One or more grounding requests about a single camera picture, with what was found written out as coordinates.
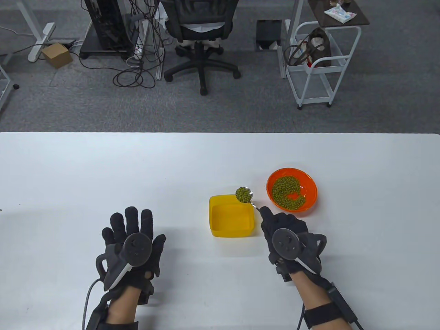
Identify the person's left hand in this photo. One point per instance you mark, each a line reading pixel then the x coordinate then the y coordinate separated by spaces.
pixel 132 223

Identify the person's right hand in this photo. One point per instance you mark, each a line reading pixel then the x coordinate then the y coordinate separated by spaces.
pixel 292 221

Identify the pile of green mung beans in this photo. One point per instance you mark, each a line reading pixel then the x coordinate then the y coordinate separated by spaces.
pixel 282 189
pixel 243 194

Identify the stainless steel spoon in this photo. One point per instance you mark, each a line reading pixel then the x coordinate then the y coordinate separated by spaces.
pixel 251 194

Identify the yellow plastic food container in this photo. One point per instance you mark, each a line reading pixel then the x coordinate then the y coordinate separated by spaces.
pixel 230 216

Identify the person's right forearm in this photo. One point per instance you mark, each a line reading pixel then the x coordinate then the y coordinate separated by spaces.
pixel 309 292

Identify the person's left forearm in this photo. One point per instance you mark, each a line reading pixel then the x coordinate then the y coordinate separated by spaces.
pixel 120 309

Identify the black handheld controller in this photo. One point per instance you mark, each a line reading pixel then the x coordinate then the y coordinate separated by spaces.
pixel 137 247
pixel 285 242

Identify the orange plastic bowl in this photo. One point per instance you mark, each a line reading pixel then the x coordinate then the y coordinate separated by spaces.
pixel 309 185

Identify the white rolling cart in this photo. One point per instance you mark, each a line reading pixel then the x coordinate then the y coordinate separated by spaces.
pixel 309 87

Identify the white desk leg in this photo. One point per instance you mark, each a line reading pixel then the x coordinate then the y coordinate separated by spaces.
pixel 158 72
pixel 295 13

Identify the white power strip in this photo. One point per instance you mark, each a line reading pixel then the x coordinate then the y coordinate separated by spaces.
pixel 138 51

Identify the brown tote bag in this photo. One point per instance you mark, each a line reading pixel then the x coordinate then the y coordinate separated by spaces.
pixel 319 44

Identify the black wheeled platform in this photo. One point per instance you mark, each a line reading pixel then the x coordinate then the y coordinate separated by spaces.
pixel 92 48

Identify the small cardboard box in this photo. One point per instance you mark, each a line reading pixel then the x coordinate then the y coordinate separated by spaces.
pixel 56 55

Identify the black floor box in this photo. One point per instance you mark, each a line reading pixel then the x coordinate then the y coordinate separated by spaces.
pixel 268 31

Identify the black computer tower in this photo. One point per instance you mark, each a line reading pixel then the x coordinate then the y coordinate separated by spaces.
pixel 103 24

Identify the dark brown board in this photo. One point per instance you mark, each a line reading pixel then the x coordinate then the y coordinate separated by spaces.
pixel 323 19

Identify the white desk foot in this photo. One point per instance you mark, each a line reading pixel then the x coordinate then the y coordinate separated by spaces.
pixel 41 37

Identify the white tissue packet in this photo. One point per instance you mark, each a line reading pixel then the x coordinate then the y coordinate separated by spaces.
pixel 338 13

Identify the black mesh office chair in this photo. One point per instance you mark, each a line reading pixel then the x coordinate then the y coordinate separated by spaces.
pixel 202 20

